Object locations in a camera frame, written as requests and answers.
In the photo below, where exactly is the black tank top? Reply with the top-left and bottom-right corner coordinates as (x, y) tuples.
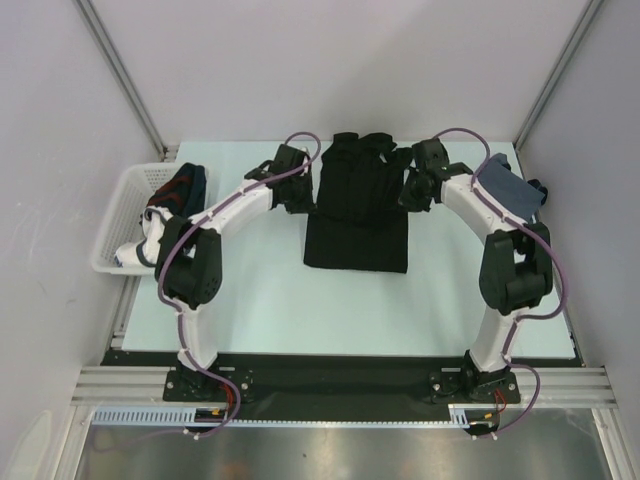
(303, 132), (412, 274)

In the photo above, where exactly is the blue printed tank top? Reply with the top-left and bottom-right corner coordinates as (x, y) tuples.
(476, 153), (548, 220)

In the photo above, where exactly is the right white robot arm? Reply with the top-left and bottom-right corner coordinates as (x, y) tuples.
(399, 139), (553, 403)

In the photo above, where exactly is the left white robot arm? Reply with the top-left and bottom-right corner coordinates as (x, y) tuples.
(155, 142), (318, 400)

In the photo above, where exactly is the dark navy red garment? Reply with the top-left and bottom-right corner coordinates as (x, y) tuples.
(146, 163), (207, 217)

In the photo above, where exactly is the white plastic laundry basket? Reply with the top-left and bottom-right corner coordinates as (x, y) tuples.
(90, 163), (181, 276)

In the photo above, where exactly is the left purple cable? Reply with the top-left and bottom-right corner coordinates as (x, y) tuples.
(157, 131), (322, 441)

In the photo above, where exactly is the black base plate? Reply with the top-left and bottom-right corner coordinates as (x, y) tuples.
(99, 351), (584, 424)

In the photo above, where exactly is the right aluminium frame post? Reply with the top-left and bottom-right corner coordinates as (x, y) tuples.
(513, 0), (608, 152)

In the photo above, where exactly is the aluminium frame post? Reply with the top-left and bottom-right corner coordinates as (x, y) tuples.
(72, 0), (168, 161)
(513, 0), (608, 152)

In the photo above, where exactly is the left aluminium frame post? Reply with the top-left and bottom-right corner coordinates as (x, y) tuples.
(72, 0), (168, 161)

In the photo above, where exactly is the slotted cable duct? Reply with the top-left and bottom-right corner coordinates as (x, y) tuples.
(92, 406), (498, 430)

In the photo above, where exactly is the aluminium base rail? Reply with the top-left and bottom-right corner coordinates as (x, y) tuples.
(72, 366), (617, 409)

